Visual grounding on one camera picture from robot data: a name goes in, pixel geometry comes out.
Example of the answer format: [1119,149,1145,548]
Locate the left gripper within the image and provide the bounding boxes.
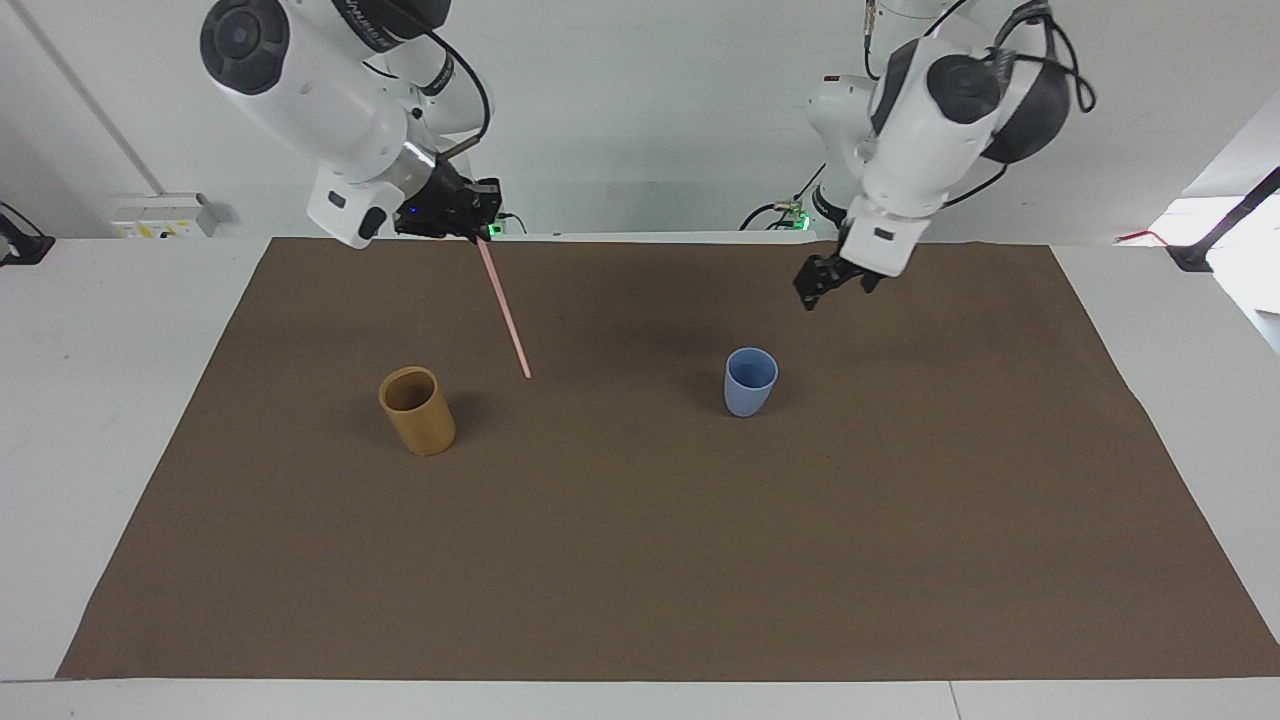
[794,254,884,312]

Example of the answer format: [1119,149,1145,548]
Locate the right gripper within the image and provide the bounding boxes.
[394,158,502,244]

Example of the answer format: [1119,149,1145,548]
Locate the pink chopstick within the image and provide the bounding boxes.
[476,238,533,380]

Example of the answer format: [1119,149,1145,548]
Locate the blue cup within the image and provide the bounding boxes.
[723,346,780,419]

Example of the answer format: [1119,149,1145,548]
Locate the brown wooden cup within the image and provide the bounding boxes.
[378,366,458,458]

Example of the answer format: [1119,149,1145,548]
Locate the white power strip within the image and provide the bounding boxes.
[110,194,222,240]

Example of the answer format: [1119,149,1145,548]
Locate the black stand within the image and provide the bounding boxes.
[0,200,57,268]
[1168,165,1280,274]

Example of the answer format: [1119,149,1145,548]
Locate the black cable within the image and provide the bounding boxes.
[739,163,831,232]
[985,4,1098,114]
[398,18,493,143]

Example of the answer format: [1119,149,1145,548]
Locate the white wall conduit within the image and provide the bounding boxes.
[8,0,169,197]

